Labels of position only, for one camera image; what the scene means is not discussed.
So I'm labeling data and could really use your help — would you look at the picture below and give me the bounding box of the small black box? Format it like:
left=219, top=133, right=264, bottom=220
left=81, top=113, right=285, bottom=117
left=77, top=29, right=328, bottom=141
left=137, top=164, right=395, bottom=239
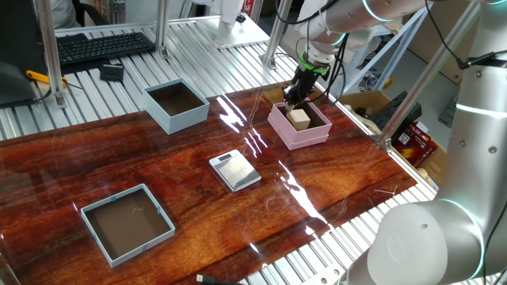
left=99, top=63, right=125, bottom=83

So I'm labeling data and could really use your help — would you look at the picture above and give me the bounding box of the black power strip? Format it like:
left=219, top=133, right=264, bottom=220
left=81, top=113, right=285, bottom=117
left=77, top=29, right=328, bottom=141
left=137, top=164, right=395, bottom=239
left=372, top=90, right=423, bottom=131

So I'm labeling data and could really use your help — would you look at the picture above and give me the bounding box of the black monitor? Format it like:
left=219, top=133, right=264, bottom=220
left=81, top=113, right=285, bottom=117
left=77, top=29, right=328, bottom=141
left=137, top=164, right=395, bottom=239
left=0, top=0, right=51, bottom=108

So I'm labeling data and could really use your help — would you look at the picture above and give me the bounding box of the yellow handled tool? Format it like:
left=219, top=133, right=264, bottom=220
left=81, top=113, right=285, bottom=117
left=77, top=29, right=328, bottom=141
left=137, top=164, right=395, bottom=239
left=25, top=70, right=84, bottom=90

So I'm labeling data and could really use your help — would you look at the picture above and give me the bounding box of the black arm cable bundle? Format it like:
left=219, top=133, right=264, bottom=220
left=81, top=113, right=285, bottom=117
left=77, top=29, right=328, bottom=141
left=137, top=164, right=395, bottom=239
left=275, top=0, right=507, bottom=285

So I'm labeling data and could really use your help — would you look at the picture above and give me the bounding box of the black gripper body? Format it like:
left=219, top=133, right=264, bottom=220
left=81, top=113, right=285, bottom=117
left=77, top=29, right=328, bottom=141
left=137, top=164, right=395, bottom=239
left=292, top=67, right=324, bottom=101

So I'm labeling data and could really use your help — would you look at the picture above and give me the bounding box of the light wooden cube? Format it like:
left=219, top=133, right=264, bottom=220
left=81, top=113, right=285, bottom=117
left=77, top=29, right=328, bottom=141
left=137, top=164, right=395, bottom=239
left=286, top=108, right=312, bottom=131

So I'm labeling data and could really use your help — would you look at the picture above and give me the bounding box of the black USB cable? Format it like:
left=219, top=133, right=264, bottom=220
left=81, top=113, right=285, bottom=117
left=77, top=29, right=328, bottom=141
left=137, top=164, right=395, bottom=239
left=196, top=273, right=242, bottom=285

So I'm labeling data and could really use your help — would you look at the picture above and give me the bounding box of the deep light blue box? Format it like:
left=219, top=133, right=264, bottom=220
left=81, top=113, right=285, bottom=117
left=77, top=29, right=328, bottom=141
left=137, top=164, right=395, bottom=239
left=141, top=78, right=211, bottom=135

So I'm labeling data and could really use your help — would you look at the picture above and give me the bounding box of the white shelf frame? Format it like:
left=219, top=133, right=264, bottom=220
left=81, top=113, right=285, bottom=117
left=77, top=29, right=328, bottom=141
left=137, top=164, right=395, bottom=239
left=334, top=7, right=431, bottom=96

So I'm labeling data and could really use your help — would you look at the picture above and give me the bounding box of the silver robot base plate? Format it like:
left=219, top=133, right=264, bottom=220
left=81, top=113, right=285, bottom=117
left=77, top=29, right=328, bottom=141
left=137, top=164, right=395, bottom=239
left=299, top=263, right=346, bottom=285

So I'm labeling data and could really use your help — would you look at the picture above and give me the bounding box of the open cardboard box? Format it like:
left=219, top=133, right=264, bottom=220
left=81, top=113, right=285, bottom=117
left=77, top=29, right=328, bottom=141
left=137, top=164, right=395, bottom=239
left=337, top=89, right=393, bottom=120

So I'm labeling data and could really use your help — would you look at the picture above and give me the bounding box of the wood grain table mat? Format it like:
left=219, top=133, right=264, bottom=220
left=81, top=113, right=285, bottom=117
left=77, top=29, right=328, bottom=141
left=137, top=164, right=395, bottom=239
left=0, top=77, right=420, bottom=285

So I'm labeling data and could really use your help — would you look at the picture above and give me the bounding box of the shallow light blue box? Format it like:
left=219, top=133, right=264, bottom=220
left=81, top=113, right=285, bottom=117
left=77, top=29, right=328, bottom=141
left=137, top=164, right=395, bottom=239
left=80, top=183, right=176, bottom=269

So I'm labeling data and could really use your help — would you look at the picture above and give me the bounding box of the black keyboard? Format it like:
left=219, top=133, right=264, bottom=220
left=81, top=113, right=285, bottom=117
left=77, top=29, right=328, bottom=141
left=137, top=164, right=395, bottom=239
left=55, top=31, right=156, bottom=67

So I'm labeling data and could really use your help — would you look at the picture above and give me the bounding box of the black office chair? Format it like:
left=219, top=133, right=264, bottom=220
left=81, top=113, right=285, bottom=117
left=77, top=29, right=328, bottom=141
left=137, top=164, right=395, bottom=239
left=70, top=0, right=111, bottom=28

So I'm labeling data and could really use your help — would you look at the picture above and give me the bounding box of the pink cardboard box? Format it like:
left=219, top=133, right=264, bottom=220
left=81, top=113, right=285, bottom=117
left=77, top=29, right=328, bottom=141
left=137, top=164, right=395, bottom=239
left=267, top=101, right=333, bottom=151

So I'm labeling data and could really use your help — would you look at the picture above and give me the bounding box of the red printed box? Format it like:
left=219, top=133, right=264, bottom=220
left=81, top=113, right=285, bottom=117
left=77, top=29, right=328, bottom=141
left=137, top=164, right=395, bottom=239
left=391, top=121, right=440, bottom=168

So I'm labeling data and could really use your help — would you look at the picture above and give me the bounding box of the person in light shirt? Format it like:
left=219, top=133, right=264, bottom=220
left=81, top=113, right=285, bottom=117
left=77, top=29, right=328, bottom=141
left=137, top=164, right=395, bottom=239
left=49, top=0, right=82, bottom=29

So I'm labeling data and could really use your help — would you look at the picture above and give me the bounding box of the grey ribbed pad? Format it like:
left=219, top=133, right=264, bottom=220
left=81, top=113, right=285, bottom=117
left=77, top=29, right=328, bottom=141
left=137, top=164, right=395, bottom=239
left=438, top=94, right=459, bottom=128

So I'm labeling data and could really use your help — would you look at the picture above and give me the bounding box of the silver digital scale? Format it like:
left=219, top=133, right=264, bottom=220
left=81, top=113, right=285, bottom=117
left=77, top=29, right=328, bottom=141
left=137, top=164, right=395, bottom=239
left=208, top=149, right=263, bottom=194

